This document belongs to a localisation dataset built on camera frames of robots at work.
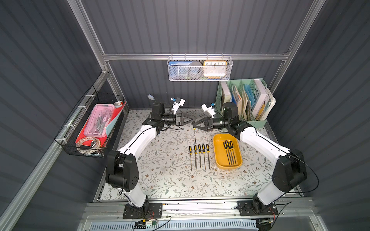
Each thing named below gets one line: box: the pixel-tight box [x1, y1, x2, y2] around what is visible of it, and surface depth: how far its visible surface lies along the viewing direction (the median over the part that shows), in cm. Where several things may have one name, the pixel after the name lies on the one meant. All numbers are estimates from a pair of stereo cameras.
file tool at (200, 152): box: [198, 143, 202, 170], surface depth 98 cm
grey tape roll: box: [188, 61, 204, 79], surface depth 89 cm
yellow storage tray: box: [212, 133, 243, 170], surface depth 96 cm
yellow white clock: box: [202, 60, 228, 77], surface depth 90 cm
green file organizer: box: [214, 77, 268, 129], surface depth 101 cm
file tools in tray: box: [223, 140, 238, 167], surface depth 98 cm
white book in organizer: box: [251, 78, 271, 120], surface depth 101 cm
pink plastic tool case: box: [83, 103, 116, 138], surface depth 74 cm
